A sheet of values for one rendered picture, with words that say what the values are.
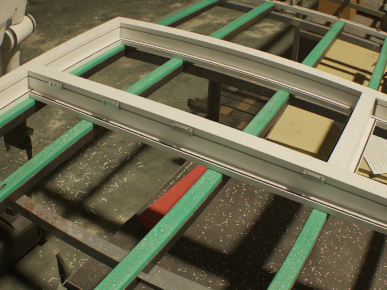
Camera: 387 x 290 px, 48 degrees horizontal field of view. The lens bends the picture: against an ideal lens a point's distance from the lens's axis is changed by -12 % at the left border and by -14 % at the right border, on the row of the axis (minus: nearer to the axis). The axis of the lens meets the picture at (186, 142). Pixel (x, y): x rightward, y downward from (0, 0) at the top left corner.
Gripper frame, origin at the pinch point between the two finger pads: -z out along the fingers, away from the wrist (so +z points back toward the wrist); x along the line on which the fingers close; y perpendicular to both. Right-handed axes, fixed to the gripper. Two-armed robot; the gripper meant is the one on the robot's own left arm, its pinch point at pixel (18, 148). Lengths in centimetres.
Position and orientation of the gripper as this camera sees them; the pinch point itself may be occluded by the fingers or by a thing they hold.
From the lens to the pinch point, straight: 173.5
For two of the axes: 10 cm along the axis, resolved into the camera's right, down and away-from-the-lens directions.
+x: 9.4, 3.0, -1.7
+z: 1.2, -7.6, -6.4
